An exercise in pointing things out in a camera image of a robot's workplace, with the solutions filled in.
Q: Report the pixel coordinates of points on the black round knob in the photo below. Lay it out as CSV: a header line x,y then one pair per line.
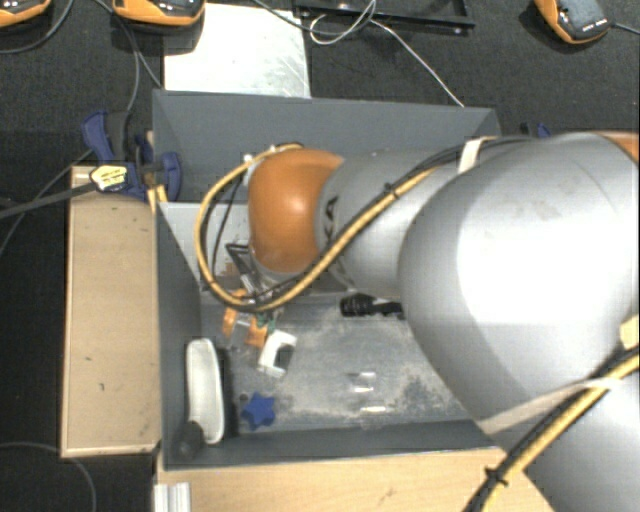
x,y
188,442

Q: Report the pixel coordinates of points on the clear glass thing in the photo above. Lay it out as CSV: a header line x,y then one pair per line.
x,y
367,392

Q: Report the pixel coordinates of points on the grey metal bin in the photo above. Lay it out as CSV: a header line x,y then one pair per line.
x,y
320,360

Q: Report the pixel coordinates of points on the clear and orange plastic thing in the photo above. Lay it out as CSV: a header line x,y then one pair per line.
x,y
240,327

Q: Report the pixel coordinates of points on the black cylinder on white bracket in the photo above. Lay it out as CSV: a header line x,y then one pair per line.
x,y
361,305

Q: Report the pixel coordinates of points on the blue star-shaped toy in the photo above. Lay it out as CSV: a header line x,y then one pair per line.
x,y
259,411

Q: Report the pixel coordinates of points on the pale wood board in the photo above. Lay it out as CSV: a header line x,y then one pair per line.
x,y
110,320

